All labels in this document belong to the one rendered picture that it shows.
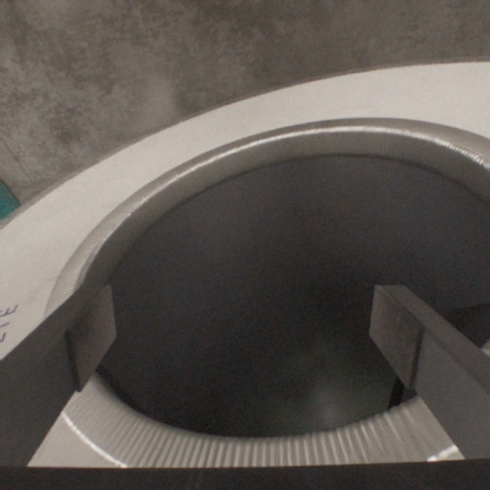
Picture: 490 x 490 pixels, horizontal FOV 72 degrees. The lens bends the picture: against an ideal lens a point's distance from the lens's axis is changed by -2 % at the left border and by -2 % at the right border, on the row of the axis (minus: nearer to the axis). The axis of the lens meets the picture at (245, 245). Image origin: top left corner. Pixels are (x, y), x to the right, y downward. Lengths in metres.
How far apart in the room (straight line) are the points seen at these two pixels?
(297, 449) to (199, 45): 1.07
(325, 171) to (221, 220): 0.22
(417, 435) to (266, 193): 0.53
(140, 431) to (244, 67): 1.02
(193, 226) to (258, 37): 0.65
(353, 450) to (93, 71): 1.22
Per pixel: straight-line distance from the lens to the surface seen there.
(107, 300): 0.16
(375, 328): 0.17
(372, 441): 0.25
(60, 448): 0.33
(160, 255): 0.63
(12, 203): 1.74
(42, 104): 1.42
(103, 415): 0.32
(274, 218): 0.72
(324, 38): 1.14
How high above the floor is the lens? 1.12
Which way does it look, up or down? 50 degrees down
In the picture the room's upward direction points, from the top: 171 degrees counter-clockwise
